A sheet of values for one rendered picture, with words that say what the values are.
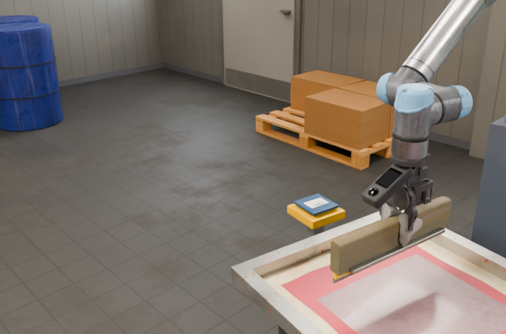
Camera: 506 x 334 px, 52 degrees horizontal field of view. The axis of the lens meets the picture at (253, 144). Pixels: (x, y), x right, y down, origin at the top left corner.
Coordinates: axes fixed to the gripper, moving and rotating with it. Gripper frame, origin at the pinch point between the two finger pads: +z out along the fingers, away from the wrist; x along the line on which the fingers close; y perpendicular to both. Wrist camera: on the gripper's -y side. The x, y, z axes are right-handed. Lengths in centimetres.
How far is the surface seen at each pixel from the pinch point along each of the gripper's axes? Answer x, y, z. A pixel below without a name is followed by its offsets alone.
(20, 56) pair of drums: 463, 2, 33
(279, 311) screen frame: 4.1, -29.2, 9.8
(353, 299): 1.3, -10.3, 13.4
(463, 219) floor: 110, 200, 110
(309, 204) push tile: 41.4, 9.5, 12.0
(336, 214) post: 34.6, 14.3, 14.1
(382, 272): 5.0, 3.1, 13.5
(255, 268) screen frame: 20.2, -24.7, 10.1
